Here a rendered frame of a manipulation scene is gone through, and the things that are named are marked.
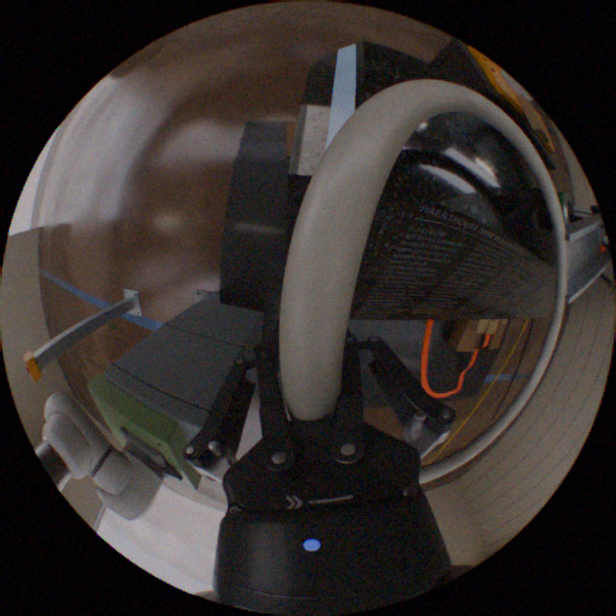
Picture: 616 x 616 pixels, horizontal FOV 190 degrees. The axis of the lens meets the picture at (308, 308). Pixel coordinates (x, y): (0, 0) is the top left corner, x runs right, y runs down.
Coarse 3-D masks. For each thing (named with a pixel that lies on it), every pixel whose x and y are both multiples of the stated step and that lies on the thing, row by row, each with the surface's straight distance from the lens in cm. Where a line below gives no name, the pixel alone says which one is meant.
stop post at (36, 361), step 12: (132, 300) 169; (108, 312) 154; (120, 312) 162; (132, 312) 177; (84, 324) 144; (96, 324) 149; (60, 336) 141; (72, 336) 141; (84, 336) 145; (48, 348) 136; (60, 348) 139; (36, 360) 135; (48, 360) 138; (36, 372) 135
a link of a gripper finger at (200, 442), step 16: (240, 368) 15; (224, 384) 14; (240, 384) 14; (224, 400) 13; (240, 400) 14; (208, 416) 12; (224, 416) 12; (240, 416) 14; (208, 432) 11; (224, 432) 12; (240, 432) 13; (192, 448) 11; (208, 448) 11; (192, 464) 11
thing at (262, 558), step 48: (384, 432) 10; (240, 480) 9; (288, 480) 8; (336, 480) 8; (384, 480) 8; (240, 528) 6; (288, 528) 5; (336, 528) 5; (384, 528) 5; (432, 528) 7; (240, 576) 6; (288, 576) 5; (336, 576) 5; (384, 576) 5; (432, 576) 6
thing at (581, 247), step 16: (576, 224) 52; (592, 224) 57; (576, 240) 55; (592, 240) 68; (576, 256) 55; (592, 256) 68; (608, 256) 80; (576, 272) 56; (592, 272) 61; (576, 288) 50
